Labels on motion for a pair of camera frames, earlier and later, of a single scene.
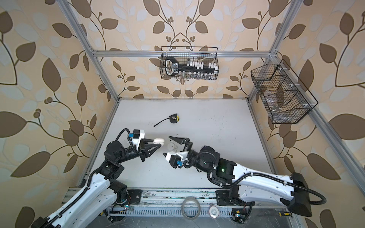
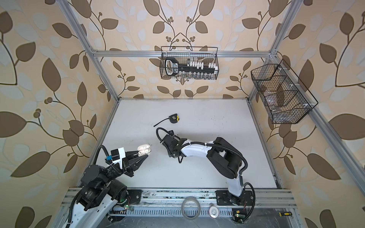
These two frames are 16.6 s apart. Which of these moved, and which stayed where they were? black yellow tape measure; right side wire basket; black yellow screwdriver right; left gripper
Moved: left gripper
Stayed: right side wire basket; black yellow screwdriver right; black yellow tape measure
